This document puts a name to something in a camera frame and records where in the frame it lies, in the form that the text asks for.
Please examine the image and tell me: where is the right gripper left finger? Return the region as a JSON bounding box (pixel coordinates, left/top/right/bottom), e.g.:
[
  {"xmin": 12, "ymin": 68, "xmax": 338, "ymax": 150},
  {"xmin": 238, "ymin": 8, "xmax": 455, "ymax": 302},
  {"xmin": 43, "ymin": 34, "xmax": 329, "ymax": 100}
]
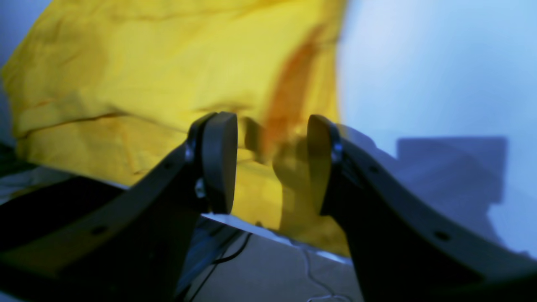
[{"xmin": 0, "ymin": 112, "xmax": 238, "ymax": 302}]

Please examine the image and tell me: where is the yellow T-shirt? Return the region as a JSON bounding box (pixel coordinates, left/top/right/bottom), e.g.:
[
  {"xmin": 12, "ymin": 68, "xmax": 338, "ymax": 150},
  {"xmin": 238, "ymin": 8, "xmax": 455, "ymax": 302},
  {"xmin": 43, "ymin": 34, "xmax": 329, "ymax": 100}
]
[{"xmin": 1, "ymin": 0, "xmax": 350, "ymax": 257}]

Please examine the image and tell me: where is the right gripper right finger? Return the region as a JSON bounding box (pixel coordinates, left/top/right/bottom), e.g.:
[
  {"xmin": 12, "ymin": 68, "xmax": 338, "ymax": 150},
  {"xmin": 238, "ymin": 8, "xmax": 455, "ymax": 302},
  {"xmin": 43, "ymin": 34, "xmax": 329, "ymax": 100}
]
[{"xmin": 306, "ymin": 115, "xmax": 536, "ymax": 302}]

